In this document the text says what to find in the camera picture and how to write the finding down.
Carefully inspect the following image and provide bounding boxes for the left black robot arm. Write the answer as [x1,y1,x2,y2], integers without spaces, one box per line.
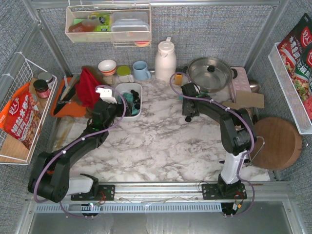
[28,97,127,203]

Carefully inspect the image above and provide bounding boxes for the white thermos jug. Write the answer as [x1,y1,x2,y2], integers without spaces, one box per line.
[155,37,176,83]

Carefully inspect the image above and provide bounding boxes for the white wire rack left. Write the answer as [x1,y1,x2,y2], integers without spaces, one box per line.
[0,52,58,165]

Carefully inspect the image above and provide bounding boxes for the white orange striped bowl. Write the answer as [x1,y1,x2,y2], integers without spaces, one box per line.
[97,59,117,76]

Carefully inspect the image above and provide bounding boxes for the green lidded cup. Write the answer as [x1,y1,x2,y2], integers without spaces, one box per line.
[117,65,134,83]

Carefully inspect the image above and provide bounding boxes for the white wire basket right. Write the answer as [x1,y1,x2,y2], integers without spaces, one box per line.
[268,42,312,135]

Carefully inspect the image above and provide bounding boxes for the orange plastic tray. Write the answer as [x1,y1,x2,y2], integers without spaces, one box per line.
[50,79,86,117]

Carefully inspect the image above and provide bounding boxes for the red cloth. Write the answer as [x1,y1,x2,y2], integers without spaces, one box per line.
[75,66,107,109]

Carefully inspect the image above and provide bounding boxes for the orange snack bag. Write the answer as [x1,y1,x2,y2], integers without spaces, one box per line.
[0,82,41,149]

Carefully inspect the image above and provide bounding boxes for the red lidded jar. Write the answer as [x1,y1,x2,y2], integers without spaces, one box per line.
[33,79,50,98]

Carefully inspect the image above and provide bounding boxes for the black chef knife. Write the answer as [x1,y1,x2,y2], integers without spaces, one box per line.
[53,86,76,116]

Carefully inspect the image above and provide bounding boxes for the round wooden board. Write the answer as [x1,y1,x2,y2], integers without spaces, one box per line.
[250,117,303,170]

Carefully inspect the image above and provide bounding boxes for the steel pot with lid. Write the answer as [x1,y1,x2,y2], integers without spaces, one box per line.
[184,57,238,93]

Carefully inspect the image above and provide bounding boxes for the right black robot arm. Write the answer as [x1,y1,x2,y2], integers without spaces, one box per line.
[181,83,256,197]

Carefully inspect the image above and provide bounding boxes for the metal wire stand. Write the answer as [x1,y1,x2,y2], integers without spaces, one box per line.
[250,136,265,164]

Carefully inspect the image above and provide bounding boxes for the white handled knife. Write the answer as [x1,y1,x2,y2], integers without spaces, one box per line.
[63,74,80,94]

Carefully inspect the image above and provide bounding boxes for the cardboard sheet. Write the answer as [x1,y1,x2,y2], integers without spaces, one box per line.
[236,90,264,109]
[222,101,241,110]

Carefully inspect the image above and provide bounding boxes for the red seasoning packet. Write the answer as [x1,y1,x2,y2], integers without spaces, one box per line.
[277,13,312,118]

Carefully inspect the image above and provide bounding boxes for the black coffee capsule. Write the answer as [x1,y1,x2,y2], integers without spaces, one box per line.
[185,116,192,122]
[131,90,139,98]

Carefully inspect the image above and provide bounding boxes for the yellow spice bottle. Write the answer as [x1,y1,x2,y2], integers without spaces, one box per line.
[175,72,183,86]

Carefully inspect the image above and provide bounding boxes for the blue mug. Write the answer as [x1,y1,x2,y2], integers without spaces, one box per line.
[133,61,151,81]

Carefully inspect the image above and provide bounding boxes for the clear plastic food box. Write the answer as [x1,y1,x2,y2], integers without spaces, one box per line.
[111,11,150,41]

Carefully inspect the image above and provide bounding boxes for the pink box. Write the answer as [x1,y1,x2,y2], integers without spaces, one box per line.
[229,67,251,102]

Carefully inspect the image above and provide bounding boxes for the white plastic storage basket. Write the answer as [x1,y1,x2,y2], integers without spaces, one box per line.
[114,83,142,122]

